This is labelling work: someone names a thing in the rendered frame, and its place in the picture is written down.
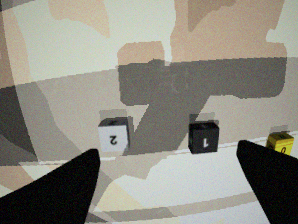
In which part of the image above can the yellow block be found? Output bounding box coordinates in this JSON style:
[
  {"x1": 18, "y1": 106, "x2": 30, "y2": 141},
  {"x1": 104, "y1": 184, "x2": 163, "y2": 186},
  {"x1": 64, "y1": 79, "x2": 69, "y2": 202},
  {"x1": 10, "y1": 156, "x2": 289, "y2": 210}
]
[{"x1": 266, "y1": 132, "x2": 294, "y2": 156}]

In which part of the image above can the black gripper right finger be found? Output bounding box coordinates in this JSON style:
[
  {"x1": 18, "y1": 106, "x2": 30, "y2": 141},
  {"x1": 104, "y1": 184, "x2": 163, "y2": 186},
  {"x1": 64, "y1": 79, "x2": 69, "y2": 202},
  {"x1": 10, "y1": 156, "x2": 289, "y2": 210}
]
[{"x1": 237, "y1": 140, "x2": 298, "y2": 224}]

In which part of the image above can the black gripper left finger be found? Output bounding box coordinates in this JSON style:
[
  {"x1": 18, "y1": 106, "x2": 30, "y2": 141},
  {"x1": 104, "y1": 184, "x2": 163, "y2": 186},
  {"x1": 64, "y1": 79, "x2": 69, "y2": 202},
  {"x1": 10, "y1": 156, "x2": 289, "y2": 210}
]
[{"x1": 0, "y1": 148, "x2": 101, "y2": 224}]

